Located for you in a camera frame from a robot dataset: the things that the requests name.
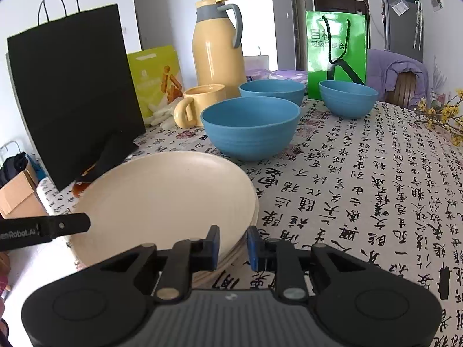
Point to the brown interior door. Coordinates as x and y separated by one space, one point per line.
296 25

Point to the black paper bag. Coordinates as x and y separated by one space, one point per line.
72 97

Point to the white container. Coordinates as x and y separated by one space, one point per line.
256 65

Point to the blue bowl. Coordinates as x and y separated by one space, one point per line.
250 126
272 90
348 97

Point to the cardboard box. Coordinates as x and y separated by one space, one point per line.
18 195

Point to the white gloves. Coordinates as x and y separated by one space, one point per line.
161 117

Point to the black and orange cloth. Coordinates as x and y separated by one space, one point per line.
108 155

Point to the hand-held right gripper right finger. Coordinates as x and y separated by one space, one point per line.
252 249

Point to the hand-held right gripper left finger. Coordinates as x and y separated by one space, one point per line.
216 247

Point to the wooden chair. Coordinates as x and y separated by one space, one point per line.
401 90

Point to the purple packets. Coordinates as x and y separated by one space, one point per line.
285 76

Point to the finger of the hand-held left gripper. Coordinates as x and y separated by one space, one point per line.
68 225

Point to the yellow snack bag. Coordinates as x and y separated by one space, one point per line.
153 79

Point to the yellow thermos jug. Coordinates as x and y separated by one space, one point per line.
217 50

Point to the yellow flower branch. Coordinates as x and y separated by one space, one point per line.
441 114

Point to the black backpack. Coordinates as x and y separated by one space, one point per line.
12 168

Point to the grey refrigerator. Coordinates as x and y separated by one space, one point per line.
398 29

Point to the dark brown entrance door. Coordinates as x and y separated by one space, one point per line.
340 3

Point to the folded umbrella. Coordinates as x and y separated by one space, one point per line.
418 25

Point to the green paper bag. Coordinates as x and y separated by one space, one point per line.
336 43

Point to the purple jacket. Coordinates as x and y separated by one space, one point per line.
390 68

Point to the small black object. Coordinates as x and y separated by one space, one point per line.
444 282

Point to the yellow mug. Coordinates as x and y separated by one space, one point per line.
202 104

